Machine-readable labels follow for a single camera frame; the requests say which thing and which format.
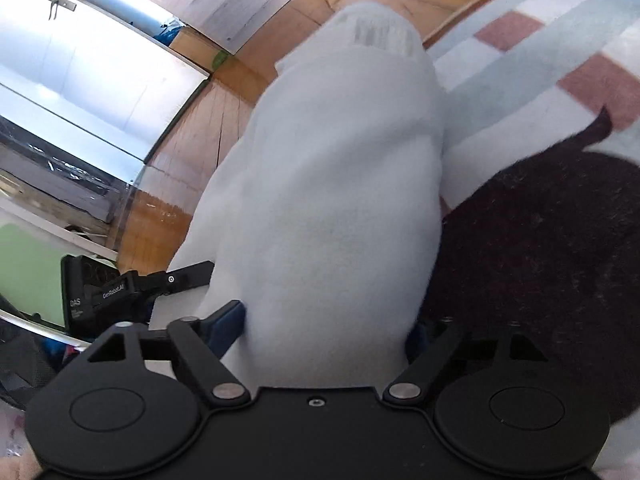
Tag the green floor mat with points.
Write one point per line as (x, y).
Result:
(25, 270)

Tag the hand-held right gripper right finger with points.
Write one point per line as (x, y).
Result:
(415, 345)

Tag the dark bag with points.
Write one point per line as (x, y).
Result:
(25, 375)

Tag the blue plastic bag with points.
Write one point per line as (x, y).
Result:
(167, 35)

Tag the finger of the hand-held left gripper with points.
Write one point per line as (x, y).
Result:
(190, 275)

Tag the checkered mat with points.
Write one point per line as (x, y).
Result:
(550, 60)

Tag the grey wood-grain panel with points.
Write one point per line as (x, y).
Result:
(210, 0)

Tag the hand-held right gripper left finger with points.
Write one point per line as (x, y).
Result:
(227, 322)

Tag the dark brown garment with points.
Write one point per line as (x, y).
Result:
(525, 260)

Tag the white sock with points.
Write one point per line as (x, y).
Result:
(325, 210)

